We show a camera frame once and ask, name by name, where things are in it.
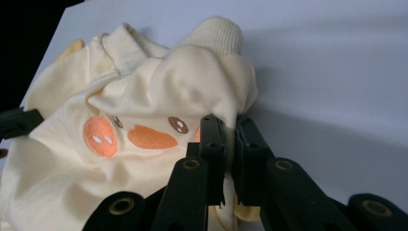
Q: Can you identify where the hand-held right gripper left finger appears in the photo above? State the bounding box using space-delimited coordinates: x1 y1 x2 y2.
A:
187 113 227 207

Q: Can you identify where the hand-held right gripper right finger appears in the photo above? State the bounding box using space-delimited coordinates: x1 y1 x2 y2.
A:
232 114 275 207

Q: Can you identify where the cream baby garment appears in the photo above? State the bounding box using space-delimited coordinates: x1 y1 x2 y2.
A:
0 15 260 231

